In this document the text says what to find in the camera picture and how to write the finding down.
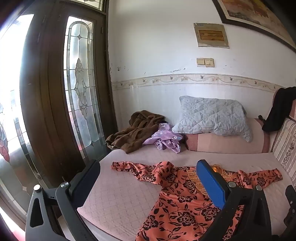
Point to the cream light switch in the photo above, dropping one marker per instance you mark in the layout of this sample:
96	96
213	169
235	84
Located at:
209	62
200	61

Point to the black cloth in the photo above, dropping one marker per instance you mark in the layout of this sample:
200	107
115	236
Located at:
279	109

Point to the purple floral garment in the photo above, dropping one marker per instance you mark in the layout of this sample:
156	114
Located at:
166	136

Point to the transom glass window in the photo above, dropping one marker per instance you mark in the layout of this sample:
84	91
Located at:
91	3

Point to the framed painting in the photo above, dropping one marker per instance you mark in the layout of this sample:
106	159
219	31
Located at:
254	14

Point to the wooden door with leaded glass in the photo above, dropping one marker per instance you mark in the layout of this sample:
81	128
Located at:
46	92

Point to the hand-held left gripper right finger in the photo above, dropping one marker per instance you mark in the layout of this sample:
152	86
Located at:
211	185

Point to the orange black floral dress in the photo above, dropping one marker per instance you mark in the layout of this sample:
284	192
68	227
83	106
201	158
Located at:
180	208

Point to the grey quilted pillow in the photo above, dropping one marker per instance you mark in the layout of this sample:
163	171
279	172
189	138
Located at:
210	115

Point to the metal wall panel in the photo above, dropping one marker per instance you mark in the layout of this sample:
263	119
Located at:
211	36

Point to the striped floral back cushion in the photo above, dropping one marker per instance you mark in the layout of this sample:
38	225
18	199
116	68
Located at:
286	146

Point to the pink bolster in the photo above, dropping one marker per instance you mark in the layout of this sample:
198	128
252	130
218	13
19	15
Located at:
222	143

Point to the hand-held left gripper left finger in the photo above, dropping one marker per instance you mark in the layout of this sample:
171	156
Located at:
86	179

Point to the stained glass door leaf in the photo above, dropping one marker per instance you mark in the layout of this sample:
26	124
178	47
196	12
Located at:
11	115

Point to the brown garment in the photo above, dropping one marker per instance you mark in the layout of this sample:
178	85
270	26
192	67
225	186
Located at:
134	134

